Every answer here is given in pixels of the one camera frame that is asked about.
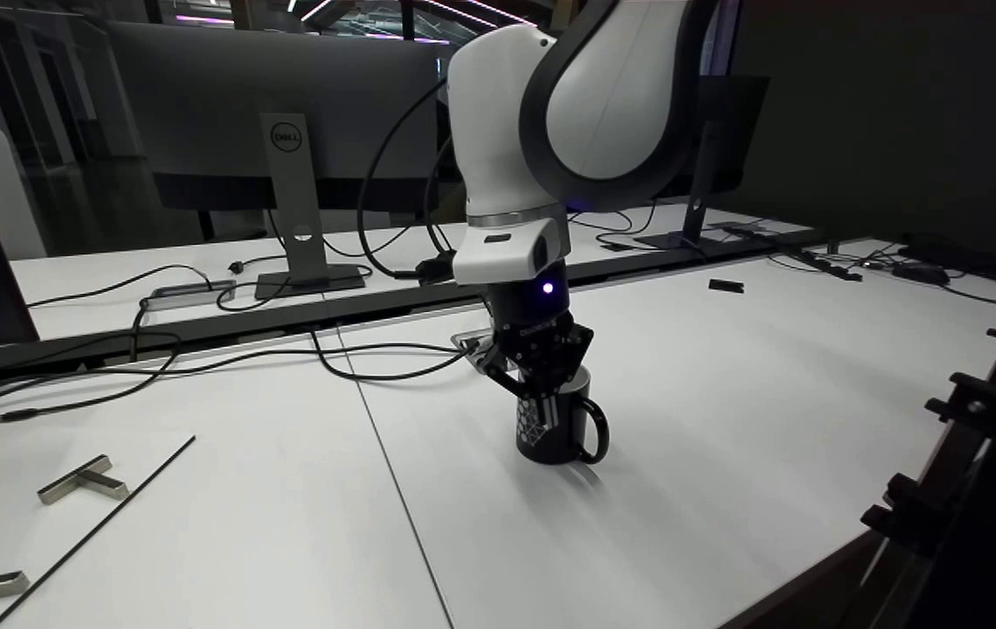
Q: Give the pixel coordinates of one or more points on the thin black rod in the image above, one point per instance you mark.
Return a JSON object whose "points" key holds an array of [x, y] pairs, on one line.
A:
{"points": [[97, 527]]}

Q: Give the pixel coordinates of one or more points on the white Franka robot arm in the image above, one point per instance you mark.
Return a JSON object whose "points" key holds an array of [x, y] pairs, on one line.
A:
{"points": [[498, 141]]}

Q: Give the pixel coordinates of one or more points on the black desk gadget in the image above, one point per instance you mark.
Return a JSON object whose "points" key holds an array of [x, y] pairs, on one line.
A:
{"points": [[840, 268], [922, 271]]}

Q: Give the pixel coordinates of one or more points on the black mug with white print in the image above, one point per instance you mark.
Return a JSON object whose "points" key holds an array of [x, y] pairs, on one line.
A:
{"points": [[561, 436]]}

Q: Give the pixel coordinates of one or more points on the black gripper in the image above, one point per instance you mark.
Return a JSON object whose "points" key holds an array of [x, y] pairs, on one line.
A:
{"points": [[534, 320]]}

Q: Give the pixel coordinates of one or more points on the black monitor screen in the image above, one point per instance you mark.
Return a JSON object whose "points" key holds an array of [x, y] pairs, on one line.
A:
{"points": [[743, 127], [206, 107]]}

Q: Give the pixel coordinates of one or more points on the dark monitor stand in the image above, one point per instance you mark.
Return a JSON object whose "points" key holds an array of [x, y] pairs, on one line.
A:
{"points": [[702, 198]]}

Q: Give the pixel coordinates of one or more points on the flat black desk box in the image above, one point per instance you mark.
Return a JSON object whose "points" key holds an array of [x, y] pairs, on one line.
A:
{"points": [[188, 289]]}

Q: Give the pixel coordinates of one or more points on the silver table outlet box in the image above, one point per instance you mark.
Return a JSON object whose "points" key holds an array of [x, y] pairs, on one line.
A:
{"points": [[469, 340]]}

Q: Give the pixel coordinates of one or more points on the black monitor stand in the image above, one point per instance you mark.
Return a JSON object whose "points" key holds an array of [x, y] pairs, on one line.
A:
{"points": [[293, 187]]}

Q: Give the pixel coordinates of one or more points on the black camera frame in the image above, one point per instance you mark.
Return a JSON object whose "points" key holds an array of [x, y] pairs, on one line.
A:
{"points": [[988, 491]]}

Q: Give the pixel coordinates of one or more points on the small black block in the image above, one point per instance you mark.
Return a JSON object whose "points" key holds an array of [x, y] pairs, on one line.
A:
{"points": [[725, 284]]}

